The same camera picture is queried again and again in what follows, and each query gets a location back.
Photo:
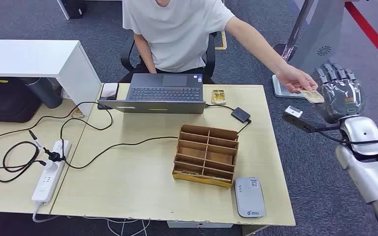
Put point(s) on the person's left hand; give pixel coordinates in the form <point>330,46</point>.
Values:
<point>295,79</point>

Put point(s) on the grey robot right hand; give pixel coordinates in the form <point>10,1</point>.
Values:
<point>342,96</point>

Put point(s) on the person's ID card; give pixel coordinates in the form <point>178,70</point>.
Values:
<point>314,96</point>

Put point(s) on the person's left forearm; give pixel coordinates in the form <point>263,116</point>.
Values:
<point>270,55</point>

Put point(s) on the person's right forearm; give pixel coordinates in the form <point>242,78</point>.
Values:
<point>147,58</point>

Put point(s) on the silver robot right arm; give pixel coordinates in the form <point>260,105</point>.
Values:
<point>368,169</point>

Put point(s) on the grey card reader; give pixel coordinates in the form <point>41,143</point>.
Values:
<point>249,197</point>

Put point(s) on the person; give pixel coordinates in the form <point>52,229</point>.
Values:
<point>176,32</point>

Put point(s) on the chrome stanchion pole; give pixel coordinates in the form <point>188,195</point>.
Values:
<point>295,35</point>

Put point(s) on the pale kiosk stand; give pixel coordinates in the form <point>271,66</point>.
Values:
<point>322,35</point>

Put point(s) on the black power adapter brick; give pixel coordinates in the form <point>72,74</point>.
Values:
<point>240,114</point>

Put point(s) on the yellow floor marker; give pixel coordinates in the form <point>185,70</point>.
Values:
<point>223,40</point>

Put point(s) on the black office chair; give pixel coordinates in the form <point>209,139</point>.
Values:
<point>210,55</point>

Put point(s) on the wooden compartment organiser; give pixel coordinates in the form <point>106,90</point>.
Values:
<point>205,156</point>

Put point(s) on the dark grey laptop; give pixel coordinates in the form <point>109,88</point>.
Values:
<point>163,94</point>

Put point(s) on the black smartphone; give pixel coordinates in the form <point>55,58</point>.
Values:
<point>109,91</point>

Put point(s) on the small yellow tag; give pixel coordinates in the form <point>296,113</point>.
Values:
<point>77,114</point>

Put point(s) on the black cabinet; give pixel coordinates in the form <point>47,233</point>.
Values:
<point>75,8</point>

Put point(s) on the dark grey cylinder cup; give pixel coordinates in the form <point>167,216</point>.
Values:
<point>44,92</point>

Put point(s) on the black power plug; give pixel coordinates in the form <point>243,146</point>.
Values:
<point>55,157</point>

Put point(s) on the white power plug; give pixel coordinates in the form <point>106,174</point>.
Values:
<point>49,165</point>

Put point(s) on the white power strip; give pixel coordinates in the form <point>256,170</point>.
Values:
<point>48,179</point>

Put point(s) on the white cabinet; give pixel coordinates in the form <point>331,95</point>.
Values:
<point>29,57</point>

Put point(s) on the white floor base plate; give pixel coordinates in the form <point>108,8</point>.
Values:
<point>280,91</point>

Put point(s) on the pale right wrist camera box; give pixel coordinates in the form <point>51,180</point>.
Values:
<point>293,111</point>

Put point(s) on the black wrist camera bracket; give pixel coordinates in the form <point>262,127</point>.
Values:
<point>303,124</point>

